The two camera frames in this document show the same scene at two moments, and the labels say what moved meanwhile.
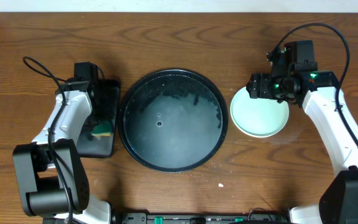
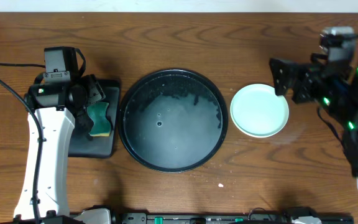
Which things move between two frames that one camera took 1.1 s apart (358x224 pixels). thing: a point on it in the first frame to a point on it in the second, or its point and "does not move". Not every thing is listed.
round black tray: (173, 121) does not move
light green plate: (258, 117) does not move
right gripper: (258, 87) to (303, 81)
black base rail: (204, 218) does not move
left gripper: (95, 125) to (89, 101)
